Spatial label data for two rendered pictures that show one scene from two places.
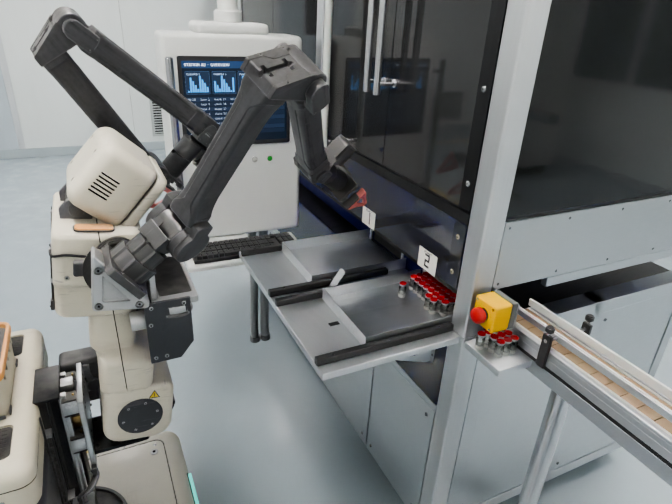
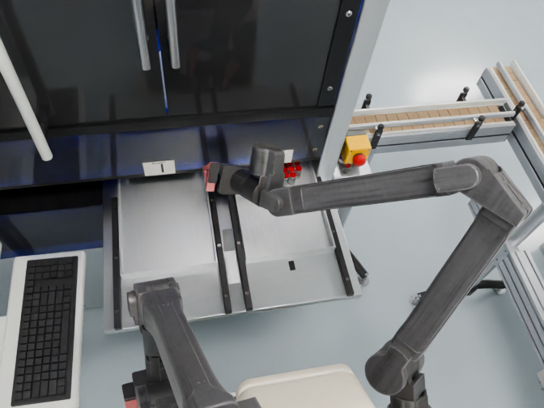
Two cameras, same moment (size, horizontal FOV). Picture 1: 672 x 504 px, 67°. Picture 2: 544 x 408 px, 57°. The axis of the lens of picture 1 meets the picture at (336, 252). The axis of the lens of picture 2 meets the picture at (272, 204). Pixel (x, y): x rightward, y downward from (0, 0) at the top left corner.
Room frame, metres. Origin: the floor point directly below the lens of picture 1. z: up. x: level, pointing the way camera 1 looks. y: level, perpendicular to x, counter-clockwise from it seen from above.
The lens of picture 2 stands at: (1.13, 0.65, 2.17)
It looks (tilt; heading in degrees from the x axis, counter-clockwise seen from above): 57 degrees down; 279
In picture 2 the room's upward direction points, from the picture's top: 9 degrees clockwise
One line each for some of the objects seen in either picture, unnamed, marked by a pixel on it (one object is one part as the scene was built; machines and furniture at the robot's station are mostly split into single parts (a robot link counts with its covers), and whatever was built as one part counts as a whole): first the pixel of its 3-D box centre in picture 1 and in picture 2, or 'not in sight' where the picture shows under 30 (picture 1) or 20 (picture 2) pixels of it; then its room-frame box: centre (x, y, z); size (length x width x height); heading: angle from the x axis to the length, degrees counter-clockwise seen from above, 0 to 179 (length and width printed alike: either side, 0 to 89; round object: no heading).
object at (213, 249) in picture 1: (245, 246); (46, 324); (1.72, 0.35, 0.82); 0.40 x 0.14 x 0.02; 115
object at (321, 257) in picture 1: (342, 254); (165, 218); (1.53, -0.02, 0.90); 0.34 x 0.26 x 0.04; 117
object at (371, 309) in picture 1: (395, 304); (279, 205); (1.23, -0.18, 0.90); 0.34 x 0.26 x 0.04; 117
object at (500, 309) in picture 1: (494, 311); (354, 147); (1.06, -0.40, 0.99); 0.08 x 0.07 x 0.07; 117
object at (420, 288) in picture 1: (427, 294); (273, 174); (1.28, -0.28, 0.91); 0.18 x 0.02 x 0.05; 27
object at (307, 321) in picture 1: (346, 288); (227, 236); (1.35, -0.04, 0.87); 0.70 x 0.48 x 0.02; 27
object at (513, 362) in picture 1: (501, 352); (347, 161); (1.07, -0.44, 0.87); 0.14 x 0.13 x 0.02; 117
